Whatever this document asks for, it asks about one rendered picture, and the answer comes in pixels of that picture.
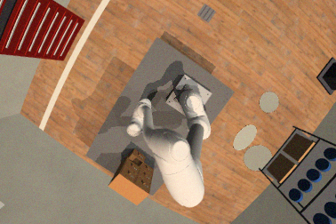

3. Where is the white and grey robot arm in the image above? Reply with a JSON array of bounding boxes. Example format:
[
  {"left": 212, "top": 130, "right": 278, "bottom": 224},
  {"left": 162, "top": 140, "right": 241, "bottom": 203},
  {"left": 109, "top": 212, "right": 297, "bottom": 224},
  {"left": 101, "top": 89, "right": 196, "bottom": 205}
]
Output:
[{"left": 126, "top": 84, "right": 211, "bottom": 207}]

